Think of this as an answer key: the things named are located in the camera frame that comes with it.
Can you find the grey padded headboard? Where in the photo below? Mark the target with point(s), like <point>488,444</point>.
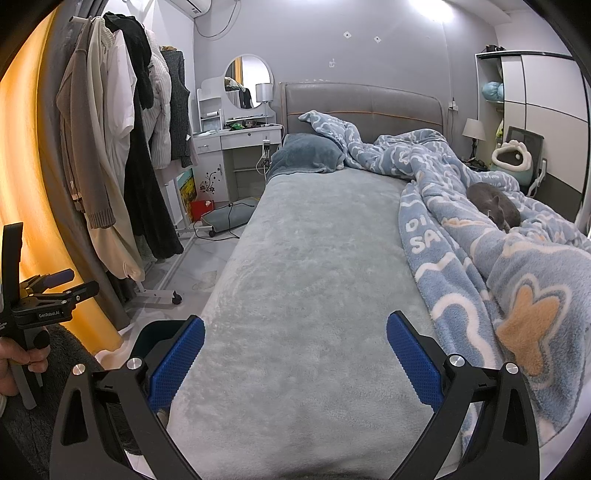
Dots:
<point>360,99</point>

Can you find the blue-grey pillow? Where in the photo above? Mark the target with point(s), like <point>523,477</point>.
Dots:
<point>307,154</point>

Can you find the light blue plush toy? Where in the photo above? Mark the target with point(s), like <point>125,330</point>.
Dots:
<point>491,91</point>

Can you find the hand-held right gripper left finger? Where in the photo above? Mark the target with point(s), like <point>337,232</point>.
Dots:
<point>178,362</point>

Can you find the red box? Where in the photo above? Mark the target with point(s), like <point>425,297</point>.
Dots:
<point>198,210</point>

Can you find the white shirt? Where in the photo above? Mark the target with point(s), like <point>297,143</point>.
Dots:
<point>122,92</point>

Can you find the grey-brown knit cardigan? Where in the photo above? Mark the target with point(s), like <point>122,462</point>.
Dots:
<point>83,138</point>

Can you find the white wardrobe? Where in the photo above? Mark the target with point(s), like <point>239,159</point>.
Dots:
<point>540,101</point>

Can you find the dark grey knit vest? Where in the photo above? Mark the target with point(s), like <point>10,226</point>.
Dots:
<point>178,106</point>

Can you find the yellow landscape painting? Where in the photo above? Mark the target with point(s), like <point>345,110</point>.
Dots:
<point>187,191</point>

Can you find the dark teal waste bin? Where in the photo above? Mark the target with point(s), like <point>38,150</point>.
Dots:
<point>157,332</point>

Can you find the silver shade table lamp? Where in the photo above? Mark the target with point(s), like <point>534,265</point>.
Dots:
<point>263,92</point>

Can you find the grey cat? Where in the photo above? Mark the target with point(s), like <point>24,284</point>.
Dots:
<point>494,205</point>

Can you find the white clothes rack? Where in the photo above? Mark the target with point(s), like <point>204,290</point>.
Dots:
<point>157,295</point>

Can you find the person's left hand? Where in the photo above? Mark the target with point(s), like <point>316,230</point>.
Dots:
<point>14,364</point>

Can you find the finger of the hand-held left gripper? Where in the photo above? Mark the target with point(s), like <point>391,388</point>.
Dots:
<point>62,277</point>
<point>83,290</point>

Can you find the blue patterned fleece blanket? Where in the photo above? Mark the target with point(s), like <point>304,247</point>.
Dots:
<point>461,258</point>

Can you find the white dressing table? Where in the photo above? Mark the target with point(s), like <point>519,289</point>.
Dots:
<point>231,138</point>

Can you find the white puffer jacket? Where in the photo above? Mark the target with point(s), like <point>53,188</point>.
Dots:
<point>159,115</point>

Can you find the flower-shaped cat house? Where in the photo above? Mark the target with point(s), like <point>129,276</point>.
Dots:
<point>510,164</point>

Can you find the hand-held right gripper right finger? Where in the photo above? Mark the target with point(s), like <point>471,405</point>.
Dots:
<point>413,357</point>

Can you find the black mesh chair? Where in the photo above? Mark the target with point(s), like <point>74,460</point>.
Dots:
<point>526,136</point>

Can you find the grey floor cushion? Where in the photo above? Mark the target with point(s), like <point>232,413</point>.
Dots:
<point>231,216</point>

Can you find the cream long coat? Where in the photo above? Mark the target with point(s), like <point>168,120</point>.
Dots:
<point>111,235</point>

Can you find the round mirror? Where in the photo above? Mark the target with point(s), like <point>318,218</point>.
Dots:
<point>248,82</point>

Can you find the white air conditioner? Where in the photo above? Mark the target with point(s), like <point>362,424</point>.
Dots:
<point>189,4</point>

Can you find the white shade bedside lamp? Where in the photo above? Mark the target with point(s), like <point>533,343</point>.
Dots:
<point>473,129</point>

